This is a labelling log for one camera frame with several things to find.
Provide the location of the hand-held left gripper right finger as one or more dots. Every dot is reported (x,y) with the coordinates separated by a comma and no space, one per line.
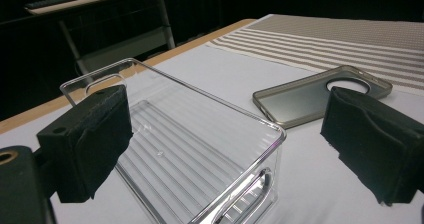
(373,144)

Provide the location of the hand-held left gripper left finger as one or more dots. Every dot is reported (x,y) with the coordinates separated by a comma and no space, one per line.
(86,144)

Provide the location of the metal stand with hole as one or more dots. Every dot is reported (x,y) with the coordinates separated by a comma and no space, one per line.
(293,100)

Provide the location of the clear plastic container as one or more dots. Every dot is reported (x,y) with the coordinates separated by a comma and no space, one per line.
(200,134)

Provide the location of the striped beige placemat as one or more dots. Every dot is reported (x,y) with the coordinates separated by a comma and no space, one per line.
(333,40)

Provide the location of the black keyboard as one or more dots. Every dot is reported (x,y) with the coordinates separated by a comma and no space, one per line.
(56,0)

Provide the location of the white table sheet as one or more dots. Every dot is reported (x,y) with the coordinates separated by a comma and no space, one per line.
(216,70)

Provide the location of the grey metal frame stand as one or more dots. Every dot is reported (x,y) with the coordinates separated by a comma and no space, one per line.
(133,47)

